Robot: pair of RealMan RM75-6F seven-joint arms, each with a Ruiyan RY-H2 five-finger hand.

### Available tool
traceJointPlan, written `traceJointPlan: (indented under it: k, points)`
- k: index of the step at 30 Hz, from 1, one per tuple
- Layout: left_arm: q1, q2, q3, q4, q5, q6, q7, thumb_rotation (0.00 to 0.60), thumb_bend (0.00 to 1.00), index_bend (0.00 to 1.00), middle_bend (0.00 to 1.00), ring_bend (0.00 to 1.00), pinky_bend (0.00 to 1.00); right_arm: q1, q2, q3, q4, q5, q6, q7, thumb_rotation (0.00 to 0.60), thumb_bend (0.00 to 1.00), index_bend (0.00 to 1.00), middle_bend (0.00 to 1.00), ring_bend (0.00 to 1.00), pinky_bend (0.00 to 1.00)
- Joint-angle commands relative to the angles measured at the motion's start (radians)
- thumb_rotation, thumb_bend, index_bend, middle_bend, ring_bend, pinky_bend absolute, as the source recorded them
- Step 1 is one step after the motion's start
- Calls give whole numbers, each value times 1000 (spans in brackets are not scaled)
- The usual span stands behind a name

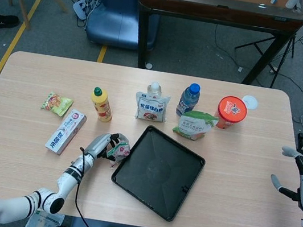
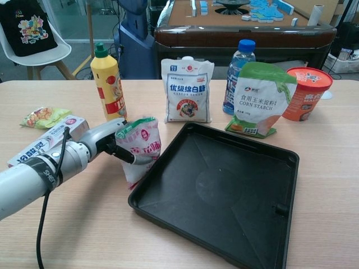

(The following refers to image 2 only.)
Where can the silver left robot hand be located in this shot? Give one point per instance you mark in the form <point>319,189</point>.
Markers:
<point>98,137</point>

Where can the small white pink bag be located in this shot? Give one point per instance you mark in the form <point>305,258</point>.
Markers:
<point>146,145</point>

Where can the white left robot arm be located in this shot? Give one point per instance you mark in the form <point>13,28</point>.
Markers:
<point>28,179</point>

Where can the black plastic tray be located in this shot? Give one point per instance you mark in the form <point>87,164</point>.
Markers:
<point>218,182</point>

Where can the white pink toothpaste box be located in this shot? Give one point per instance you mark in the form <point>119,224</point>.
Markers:
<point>56,130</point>

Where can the yellow squeeze bottle green cap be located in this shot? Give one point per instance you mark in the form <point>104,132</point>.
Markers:
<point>110,92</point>

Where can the yellow green snack packet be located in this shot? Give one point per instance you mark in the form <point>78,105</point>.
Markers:
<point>42,116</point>

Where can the white chair wooden legs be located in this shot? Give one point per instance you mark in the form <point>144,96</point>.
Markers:
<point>60,53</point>

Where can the white sugar bag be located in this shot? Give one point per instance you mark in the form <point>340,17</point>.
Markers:
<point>186,92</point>

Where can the clear bottle white cap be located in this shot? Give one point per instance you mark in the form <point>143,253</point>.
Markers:
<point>188,58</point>

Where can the black printed bag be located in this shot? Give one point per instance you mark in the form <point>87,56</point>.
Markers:
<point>28,28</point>

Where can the blue sports drink bottle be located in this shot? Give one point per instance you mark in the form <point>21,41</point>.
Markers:
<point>238,64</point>

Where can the brown mahjong table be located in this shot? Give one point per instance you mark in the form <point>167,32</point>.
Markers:
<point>224,36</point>

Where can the green white corn starch pouch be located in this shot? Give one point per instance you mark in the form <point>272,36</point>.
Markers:
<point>258,106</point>

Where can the black mahjong table centre dome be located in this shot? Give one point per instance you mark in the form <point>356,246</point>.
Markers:
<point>231,8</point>

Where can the white mahjong tile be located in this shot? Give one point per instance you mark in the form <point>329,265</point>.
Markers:
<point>294,21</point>
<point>246,18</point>

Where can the orange instant noodle cup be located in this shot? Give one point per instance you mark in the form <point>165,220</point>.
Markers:
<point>308,89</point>

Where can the white round table grommet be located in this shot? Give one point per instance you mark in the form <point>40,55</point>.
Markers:
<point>326,95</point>

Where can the white paper roll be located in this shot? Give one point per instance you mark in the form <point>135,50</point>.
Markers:
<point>315,15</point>

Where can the white cardboard box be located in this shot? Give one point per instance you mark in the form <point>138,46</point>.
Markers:
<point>342,60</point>

